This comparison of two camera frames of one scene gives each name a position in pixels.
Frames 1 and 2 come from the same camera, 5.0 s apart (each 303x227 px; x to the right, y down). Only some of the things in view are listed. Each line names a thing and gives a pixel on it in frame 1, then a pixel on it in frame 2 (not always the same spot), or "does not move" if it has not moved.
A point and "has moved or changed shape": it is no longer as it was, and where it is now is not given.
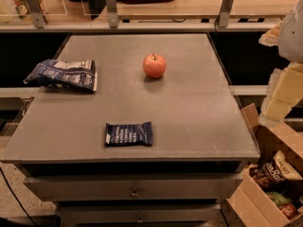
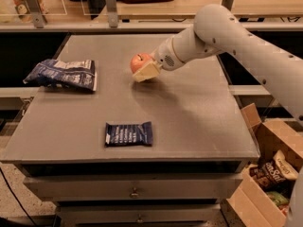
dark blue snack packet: (126, 134) does not move
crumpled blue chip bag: (70, 75) does not move
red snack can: (289, 210) does not move
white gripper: (293, 37) → (164, 56)
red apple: (153, 65) has moved or changed shape
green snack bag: (278, 199) does not move
